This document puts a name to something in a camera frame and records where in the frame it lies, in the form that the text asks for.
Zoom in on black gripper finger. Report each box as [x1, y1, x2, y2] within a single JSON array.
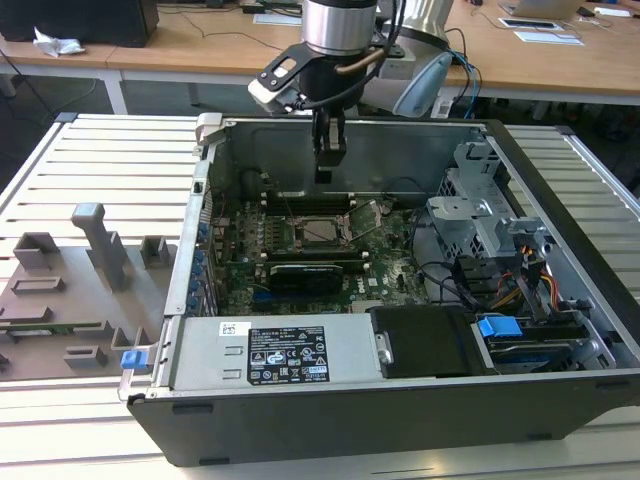
[[312, 108, 327, 152], [316, 109, 349, 184]]

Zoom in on metal locking lever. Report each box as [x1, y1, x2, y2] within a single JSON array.
[[277, 191, 300, 231]]

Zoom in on metal socket cover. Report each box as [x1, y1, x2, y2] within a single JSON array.
[[341, 198, 389, 244]]

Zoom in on silver CPU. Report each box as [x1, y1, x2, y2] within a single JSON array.
[[305, 219, 341, 245]]

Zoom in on RAM slot white clips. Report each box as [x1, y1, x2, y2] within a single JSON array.
[[259, 201, 357, 208], [259, 256, 372, 264], [259, 192, 357, 199]]

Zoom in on CPU socket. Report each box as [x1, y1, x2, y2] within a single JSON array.
[[292, 214, 362, 251]]

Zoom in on black drive cover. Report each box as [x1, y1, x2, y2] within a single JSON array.
[[369, 305, 496, 379]]

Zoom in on white paper sheet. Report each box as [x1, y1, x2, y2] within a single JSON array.
[[252, 13, 306, 26], [514, 30, 586, 47]]

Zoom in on pale blue teach pendant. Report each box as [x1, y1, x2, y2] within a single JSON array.
[[392, 52, 454, 117]]

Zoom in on wooden desk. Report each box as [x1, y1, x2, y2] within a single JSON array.
[[0, 0, 640, 109]]

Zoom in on green motherboard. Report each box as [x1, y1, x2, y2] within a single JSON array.
[[209, 192, 436, 316]]

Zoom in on graphics card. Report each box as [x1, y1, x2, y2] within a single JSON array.
[[268, 263, 346, 303]]

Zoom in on silver disk bay cage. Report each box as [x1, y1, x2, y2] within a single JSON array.
[[427, 142, 551, 261]]

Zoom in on black power supply label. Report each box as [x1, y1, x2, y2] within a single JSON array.
[[248, 325, 326, 385]]

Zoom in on silver laptop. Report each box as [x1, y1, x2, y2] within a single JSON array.
[[514, 0, 586, 19]]

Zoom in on silver power supply unit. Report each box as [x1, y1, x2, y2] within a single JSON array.
[[167, 314, 384, 391]]

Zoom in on blue disk carrier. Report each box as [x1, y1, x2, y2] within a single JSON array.
[[477, 314, 524, 346]]

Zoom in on black computer tower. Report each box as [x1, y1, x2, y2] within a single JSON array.
[[0, 0, 160, 49]]

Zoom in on crumpled white paper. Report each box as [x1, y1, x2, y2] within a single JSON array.
[[32, 25, 86, 56]]

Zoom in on black PC case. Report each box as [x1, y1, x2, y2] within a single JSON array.
[[117, 112, 640, 469]]

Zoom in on black hard disk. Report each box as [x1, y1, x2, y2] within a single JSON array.
[[487, 337, 589, 374]]

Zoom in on blue case latch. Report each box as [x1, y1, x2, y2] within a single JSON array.
[[121, 351, 153, 372]]

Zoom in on grey parts rack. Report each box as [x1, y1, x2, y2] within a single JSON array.
[[0, 202, 176, 381]]

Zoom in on green RAM stick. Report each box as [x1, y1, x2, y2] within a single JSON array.
[[0, 322, 109, 337]]

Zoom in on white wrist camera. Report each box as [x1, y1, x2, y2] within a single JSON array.
[[248, 43, 314, 114]]

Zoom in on blue cable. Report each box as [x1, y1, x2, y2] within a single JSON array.
[[449, 49, 484, 119]]

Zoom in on orange yellow wire bundle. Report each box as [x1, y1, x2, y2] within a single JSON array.
[[492, 269, 564, 311]]

